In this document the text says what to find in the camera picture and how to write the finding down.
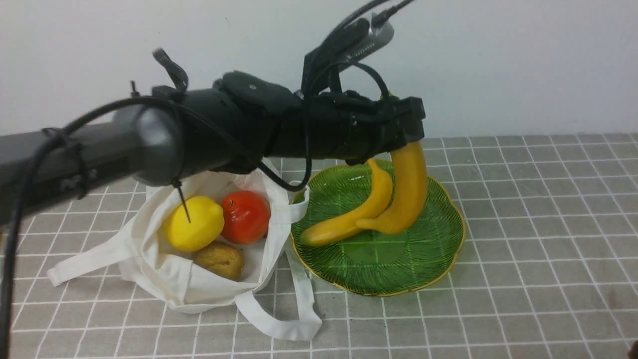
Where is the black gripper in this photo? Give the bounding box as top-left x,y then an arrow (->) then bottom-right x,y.
279,91 -> 426,166

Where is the yellow-green banana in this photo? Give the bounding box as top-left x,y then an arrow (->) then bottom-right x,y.
356,141 -> 428,235

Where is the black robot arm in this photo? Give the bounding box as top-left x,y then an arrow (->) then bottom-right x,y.
23,71 -> 426,216

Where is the white cloth bag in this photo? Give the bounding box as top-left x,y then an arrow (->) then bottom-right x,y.
46,170 -> 322,341

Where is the yellow banana on plate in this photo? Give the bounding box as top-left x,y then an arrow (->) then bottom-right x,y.
300,159 -> 393,247

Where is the green glass plate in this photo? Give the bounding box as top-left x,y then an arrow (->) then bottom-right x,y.
290,165 -> 467,296

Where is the red pomegranate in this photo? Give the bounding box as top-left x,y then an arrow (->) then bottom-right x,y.
221,190 -> 271,245

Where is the yellow lemon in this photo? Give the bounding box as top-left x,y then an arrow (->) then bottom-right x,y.
161,196 -> 225,252

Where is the brown potato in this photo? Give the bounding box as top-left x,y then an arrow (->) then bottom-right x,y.
193,241 -> 245,281

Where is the grey checkered tablecloth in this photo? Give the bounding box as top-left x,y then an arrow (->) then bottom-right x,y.
11,133 -> 638,359

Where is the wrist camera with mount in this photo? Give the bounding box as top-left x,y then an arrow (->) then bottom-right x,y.
301,13 -> 395,96

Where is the black cable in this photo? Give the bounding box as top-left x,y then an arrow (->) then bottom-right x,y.
0,95 -> 312,359

